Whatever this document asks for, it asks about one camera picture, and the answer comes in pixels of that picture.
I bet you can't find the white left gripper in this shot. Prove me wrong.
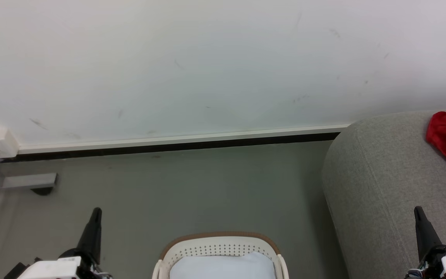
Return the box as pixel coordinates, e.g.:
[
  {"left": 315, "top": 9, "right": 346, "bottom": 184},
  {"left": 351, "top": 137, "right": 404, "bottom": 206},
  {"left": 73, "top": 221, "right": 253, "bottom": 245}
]
[{"left": 16, "top": 207, "right": 112, "bottom": 279}]

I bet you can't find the grey fabric sofa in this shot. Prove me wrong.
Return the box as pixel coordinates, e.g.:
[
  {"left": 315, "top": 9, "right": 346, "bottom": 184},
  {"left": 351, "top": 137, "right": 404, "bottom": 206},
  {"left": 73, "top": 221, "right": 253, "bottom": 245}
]
[{"left": 321, "top": 110, "right": 446, "bottom": 279}]

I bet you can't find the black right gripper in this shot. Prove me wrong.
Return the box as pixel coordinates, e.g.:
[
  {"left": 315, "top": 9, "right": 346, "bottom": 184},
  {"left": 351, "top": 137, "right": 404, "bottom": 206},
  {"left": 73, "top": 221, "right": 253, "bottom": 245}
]
[{"left": 404, "top": 206, "right": 446, "bottom": 279}]

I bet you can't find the white laundry basket brown rim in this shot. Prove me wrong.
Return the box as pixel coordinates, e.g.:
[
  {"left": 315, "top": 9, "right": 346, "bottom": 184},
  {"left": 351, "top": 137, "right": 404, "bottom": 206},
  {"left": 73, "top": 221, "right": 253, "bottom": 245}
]
[{"left": 152, "top": 231, "right": 290, "bottom": 279}]

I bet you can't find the light blue cloth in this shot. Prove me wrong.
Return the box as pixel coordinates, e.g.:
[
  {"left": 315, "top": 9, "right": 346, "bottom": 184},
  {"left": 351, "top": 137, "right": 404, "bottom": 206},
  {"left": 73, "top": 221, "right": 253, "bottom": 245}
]
[{"left": 169, "top": 251, "right": 277, "bottom": 279}]

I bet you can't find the grey metal frame bar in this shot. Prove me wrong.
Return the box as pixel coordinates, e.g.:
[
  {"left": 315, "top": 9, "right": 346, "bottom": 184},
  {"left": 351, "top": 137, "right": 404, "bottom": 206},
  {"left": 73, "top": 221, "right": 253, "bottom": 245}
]
[{"left": 0, "top": 154, "right": 58, "bottom": 191}]

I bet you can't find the white and black baseboard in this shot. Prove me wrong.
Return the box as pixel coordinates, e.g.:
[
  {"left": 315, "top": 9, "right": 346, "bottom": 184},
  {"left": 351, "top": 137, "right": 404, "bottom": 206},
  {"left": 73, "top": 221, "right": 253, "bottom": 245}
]
[{"left": 0, "top": 124, "right": 351, "bottom": 164}]

